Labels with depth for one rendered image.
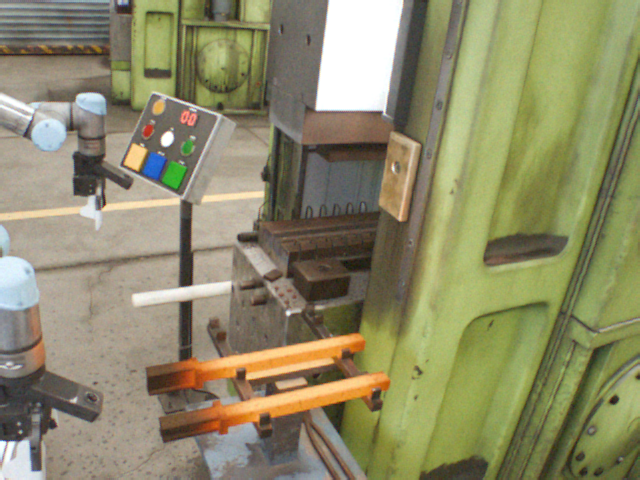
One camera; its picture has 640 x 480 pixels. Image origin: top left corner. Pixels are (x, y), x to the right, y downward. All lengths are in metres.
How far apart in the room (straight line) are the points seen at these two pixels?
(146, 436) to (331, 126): 1.44
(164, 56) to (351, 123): 4.97
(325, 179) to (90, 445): 1.30
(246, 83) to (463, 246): 5.36
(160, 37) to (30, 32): 3.33
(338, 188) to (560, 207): 0.68
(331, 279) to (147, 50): 5.05
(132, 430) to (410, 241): 1.47
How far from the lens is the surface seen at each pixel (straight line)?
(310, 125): 1.39
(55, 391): 0.91
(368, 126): 1.47
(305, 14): 1.38
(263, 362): 1.10
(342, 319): 1.50
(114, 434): 2.40
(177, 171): 1.88
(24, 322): 0.84
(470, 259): 1.24
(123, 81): 6.56
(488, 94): 1.11
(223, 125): 1.87
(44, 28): 9.26
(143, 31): 6.20
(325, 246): 1.55
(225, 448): 1.32
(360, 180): 1.84
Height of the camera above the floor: 1.69
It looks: 26 degrees down
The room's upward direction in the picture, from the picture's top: 8 degrees clockwise
